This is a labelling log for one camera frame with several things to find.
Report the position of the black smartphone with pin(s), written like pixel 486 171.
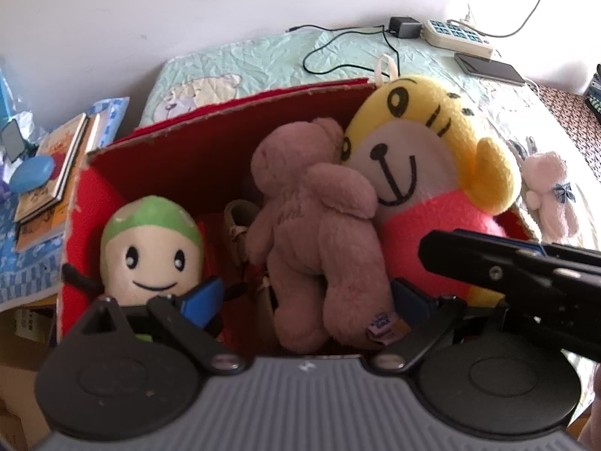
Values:
pixel 488 69

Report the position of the cartoon print bed sheet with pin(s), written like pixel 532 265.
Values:
pixel 263 65

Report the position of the pile of cardboard boxes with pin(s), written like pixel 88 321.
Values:
pixel 23 385

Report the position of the yellow tiger plush toy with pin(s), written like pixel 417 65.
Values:
pixel 422 225

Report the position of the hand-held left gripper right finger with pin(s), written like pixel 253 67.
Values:
pixel 408 303

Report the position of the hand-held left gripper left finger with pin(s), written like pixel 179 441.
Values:
pixel 204 298

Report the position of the green bean plush toy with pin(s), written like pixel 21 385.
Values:
pixel 150 253

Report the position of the blue patterned cloth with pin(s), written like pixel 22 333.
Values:
pixel 28 272

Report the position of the small rectangular mirror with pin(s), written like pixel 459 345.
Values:
pixel 11 140

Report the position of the white charger plug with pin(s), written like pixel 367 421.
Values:
pixel 466 19

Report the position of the stack of books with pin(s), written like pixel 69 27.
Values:
pixel 42 237

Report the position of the blue glasses case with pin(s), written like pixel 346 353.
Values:
pixel 33 174

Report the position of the red cardboard box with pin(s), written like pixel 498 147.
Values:
pixel 188 169

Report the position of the white bunny plush blue bow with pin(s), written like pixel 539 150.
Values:
pixel 551 197

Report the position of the blue patterned booklet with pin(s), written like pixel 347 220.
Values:
pixel 112 112

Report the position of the pink teddy bear plush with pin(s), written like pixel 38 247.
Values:
pixel 319 244

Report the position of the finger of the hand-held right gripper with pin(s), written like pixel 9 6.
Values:
pixel 469 258
pixel 563 319

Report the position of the white power strip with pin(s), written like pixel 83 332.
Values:
pixel 450 35

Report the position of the illustrated hardcover book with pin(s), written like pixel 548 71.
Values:
pixel 65 150

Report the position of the black power adapter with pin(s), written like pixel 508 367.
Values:
pixel 404 28

